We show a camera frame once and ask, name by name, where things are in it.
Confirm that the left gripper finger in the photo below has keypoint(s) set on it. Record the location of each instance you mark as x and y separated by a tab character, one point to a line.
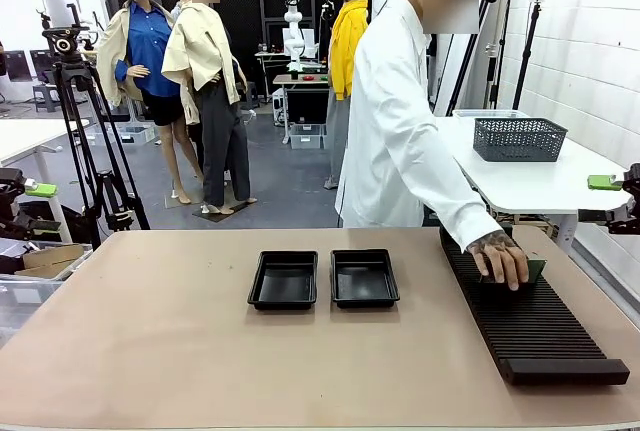
35	227
42	189

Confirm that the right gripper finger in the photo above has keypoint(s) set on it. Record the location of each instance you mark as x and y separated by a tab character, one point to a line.
620	225
602	182

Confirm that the green circuit board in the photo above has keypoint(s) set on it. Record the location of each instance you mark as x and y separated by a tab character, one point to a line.
537	268

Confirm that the black ESD tray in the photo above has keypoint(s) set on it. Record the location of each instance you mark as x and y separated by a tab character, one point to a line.
364	282
282	283

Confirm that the white-sleeved person forearm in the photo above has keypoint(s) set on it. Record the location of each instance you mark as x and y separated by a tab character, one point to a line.
465	216

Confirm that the tattooed person hand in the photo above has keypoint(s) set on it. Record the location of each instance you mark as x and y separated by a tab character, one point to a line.
502	258

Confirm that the brown cardboard box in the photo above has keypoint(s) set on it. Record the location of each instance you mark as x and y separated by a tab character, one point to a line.
50	258

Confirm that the large clear plastic bin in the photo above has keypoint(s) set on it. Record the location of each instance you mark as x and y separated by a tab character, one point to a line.
20	296

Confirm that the grey woven plastic basket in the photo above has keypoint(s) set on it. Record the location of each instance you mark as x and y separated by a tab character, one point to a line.
520	141

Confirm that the grey plastic stool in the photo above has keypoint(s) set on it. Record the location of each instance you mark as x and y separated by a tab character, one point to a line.
47	96

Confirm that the black monitor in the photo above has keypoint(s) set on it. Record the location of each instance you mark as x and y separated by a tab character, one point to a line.
40	66
15	66

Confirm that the black slotted board rack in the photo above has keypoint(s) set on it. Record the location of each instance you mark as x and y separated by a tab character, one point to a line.
535	331

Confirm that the bystander in black t-shirt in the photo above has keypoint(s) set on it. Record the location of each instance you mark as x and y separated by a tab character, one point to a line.
2	58

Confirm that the slim black light stand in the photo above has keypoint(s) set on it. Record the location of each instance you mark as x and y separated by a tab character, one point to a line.
529	51

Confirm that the clear plastic lidded box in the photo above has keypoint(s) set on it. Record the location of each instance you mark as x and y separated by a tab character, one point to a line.
465	113

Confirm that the black tripod light stand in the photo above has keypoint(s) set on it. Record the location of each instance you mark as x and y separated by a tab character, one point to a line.
492	51

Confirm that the mannequin in blue shirt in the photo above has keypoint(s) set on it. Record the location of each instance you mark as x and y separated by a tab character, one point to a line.
147	51

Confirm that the white board panel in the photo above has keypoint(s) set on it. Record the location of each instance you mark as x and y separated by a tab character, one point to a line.
52	6

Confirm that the mannequin in cream jacket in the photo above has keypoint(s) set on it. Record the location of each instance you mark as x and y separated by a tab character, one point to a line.
210	66

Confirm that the person in white shirt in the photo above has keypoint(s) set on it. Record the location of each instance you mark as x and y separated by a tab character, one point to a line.
390	126

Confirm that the small clear storage bin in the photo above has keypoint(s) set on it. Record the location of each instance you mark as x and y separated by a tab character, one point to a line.
306	137

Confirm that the background desk black panel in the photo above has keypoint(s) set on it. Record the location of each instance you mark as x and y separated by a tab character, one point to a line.
305	103

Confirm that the mannequin in yellow hoodie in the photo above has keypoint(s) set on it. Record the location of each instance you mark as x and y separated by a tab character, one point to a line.
345	46

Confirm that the small white background robot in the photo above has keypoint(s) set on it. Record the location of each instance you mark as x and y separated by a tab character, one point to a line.
294	26

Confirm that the black camera tripod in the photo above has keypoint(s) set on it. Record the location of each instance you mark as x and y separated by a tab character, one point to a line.
85	151

